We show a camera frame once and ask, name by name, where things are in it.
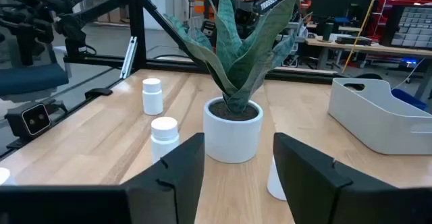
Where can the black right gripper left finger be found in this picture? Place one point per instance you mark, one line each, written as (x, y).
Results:
(175, 190)

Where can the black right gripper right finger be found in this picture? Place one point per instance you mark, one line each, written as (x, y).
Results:
(310, 190)

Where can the white round plant pot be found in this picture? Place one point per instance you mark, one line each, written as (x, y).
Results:
(233, 139)

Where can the clear plastic container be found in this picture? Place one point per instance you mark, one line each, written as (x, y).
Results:
(371, 122)

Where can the black table edge clip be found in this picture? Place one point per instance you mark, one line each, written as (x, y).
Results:
(98, 91)

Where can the blue plastic bin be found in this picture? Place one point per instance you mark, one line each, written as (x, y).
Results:
(408, 98)

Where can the green snake plant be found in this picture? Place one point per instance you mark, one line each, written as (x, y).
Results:
(236, 58)

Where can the flat black case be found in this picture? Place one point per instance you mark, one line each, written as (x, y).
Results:
(352, 40)

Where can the dark cup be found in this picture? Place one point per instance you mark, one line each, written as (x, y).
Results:
(327, 31)

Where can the wooden workbench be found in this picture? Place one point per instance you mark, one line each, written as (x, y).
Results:
(388, 48)

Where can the yellow pole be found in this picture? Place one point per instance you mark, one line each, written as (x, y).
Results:
(362, 25)

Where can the orange parts shelf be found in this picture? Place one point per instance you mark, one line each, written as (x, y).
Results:
(200, 1)

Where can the grey drawer cabinet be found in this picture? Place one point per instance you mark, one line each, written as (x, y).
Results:
(415, 26)

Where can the silver frame bracket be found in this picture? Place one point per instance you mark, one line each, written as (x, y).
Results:
(129, 57)

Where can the black table-level camera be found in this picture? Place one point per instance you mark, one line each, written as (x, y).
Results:
(33, 119)

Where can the black aluminium table frame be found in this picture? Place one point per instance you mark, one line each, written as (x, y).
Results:
(136, 25)

